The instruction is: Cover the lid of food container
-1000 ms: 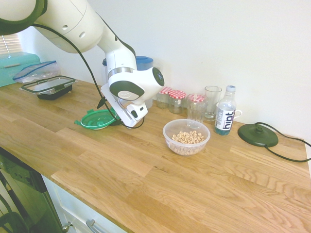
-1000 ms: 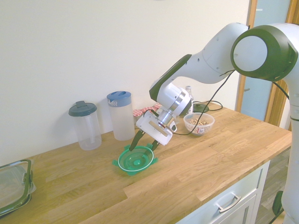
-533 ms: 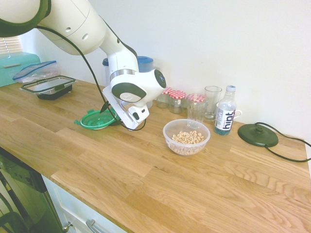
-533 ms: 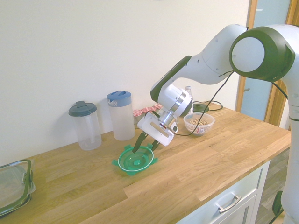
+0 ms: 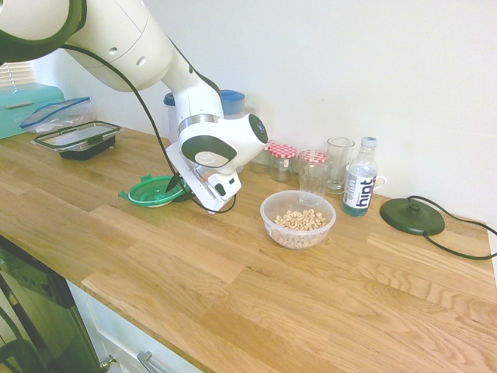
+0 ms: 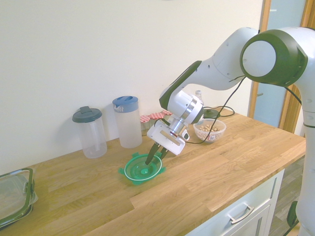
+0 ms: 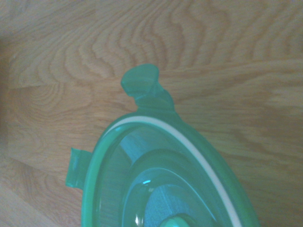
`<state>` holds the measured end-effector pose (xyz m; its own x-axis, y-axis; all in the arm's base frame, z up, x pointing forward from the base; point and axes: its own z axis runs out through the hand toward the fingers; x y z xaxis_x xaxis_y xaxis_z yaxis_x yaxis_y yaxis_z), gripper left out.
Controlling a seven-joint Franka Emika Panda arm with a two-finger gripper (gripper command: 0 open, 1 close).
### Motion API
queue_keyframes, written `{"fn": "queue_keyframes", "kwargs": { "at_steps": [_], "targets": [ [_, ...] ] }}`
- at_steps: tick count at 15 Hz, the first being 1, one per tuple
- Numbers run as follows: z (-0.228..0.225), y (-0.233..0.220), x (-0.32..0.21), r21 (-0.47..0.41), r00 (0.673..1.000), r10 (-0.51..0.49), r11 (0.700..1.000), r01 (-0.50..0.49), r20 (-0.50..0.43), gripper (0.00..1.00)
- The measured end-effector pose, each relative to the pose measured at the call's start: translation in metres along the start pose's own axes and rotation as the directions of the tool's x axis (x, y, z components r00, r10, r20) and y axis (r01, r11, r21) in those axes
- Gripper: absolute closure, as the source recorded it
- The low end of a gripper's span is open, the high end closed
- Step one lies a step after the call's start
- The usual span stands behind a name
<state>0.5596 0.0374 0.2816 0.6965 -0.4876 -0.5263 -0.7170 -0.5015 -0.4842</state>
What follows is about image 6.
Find rectangular container dark-rimmed lid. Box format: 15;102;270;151
0;167;39;228

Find clear pitcher with blue lid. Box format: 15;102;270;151
112;95;143;149

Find metal drawer handle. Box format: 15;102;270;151
227;204;255;225

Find clear pitcher with dark lid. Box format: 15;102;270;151
71;106;108;159

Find cereal rings heap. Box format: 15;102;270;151
197;124;221;141

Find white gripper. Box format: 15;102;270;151
145;119;186;166

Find wooden door frame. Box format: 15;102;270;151
247;0;315;138

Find green round container lid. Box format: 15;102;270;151
118;151;167;186

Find clear round food container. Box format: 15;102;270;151
192;118;227;145

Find white cabinet drawers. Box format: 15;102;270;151
188;169;286;236

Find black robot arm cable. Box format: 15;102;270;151
184;29;303;145

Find dark round kettle base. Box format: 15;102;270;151
202;108;221;120

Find frosted glass door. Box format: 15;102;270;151
252;0;309;129

